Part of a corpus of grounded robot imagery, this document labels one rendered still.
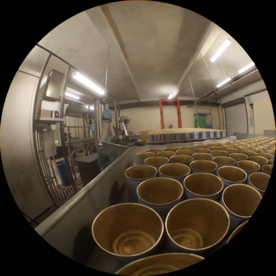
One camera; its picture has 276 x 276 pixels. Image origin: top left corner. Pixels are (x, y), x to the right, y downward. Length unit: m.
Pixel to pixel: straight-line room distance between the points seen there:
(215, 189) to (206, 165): 0.09
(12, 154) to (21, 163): 0.20
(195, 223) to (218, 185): 0.07
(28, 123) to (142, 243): 1.71
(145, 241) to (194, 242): 0.08
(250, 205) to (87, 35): 4.34
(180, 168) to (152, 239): 0.16
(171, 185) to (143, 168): 0.09
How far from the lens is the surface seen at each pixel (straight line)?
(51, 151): 2.18
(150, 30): 4.08
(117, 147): 0.51
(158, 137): 0.97
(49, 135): 2.17
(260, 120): 9.77
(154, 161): 0.29
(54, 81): 1.81
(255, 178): 0.24
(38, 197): 1.85
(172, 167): 0.23
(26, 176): 1.71
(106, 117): 1.01
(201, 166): 0.27
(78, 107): 2.99
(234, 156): 0.36
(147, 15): 3.79
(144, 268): 0.16
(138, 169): 0.23
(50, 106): 1.75
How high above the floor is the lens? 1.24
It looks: 5 degrees down
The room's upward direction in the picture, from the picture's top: 4 degrees counter-clockwise
